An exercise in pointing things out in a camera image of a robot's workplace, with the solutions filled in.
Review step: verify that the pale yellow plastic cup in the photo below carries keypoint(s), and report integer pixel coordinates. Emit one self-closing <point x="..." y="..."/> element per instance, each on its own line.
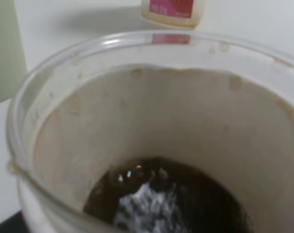
<point x="12" y="61"/>

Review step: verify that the clear cup with blue sleeve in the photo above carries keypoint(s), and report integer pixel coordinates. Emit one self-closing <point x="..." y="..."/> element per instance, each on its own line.
<point x="222" y="105"/>

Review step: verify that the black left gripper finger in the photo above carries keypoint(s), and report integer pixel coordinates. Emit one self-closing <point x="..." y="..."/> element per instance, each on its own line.
<point x="14" y="224"/>

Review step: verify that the clear plastic drink bottle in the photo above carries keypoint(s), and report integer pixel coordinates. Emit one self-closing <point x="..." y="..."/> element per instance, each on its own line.
<point x="185" y="14"/>

